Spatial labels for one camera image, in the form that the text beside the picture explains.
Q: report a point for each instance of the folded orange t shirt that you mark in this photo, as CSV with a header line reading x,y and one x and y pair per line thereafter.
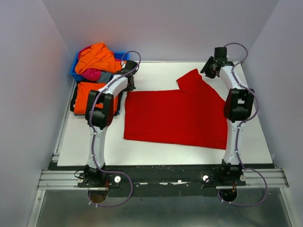
x,y
82,92

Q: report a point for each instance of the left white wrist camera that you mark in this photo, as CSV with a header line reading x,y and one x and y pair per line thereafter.
x,y
123,64

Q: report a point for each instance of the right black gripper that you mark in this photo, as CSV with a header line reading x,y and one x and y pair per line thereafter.
x,y
210,60

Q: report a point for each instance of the aluminium extrusion rail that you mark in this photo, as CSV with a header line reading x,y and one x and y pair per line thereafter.
x,y
57,180

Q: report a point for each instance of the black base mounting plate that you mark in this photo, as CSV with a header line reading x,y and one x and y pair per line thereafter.
x,y
166,180

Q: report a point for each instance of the red t shirt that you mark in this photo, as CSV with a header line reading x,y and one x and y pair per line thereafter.
x,y
190,115

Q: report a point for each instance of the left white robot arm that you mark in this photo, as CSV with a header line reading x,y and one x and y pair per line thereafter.
x,y
102,105

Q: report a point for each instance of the crumpled orange t shirt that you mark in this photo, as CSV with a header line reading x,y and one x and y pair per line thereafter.
x,y
98,57

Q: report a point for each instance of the grey crumpled garment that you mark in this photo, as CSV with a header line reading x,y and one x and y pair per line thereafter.
x,y
105,77

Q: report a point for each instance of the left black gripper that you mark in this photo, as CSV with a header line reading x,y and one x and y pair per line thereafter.
x,y
129,88

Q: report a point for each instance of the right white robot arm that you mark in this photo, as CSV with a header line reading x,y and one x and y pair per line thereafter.
x,y
237,110

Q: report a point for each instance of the blue plastic bin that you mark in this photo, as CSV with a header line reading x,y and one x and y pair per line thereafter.
x,y
77,77

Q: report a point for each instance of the black tray under stack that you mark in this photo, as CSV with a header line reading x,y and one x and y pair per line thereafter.
x,y
117,101

